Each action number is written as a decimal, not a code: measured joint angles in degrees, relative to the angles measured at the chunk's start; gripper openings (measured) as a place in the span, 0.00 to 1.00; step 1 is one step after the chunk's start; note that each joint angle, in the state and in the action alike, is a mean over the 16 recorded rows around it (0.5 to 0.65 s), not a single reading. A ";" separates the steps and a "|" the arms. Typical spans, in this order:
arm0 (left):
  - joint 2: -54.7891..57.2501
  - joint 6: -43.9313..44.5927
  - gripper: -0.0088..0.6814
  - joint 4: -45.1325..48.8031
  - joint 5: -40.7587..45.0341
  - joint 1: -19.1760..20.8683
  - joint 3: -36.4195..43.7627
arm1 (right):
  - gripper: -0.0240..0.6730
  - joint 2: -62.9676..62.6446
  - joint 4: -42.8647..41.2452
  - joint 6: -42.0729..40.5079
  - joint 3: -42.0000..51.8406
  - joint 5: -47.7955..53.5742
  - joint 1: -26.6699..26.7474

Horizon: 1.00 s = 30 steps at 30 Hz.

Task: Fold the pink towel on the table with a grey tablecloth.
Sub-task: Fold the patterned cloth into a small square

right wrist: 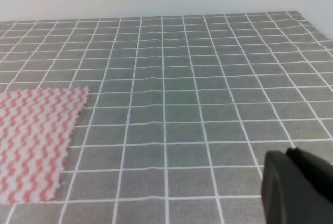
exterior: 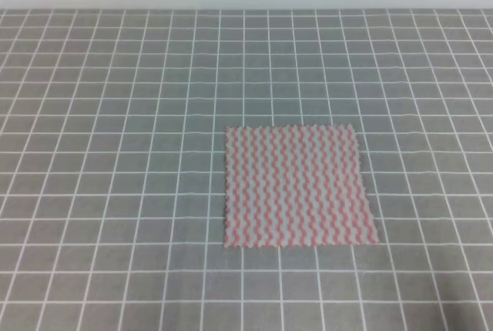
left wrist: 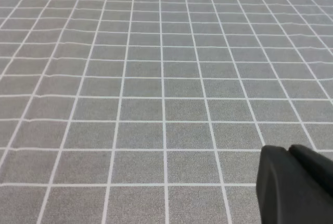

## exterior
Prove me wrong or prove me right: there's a pink white wavy towel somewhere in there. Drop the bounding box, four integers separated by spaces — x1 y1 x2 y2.
223 125 379 248

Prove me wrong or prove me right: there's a grey grid tablecloth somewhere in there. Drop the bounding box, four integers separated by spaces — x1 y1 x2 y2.
1 9 492 330

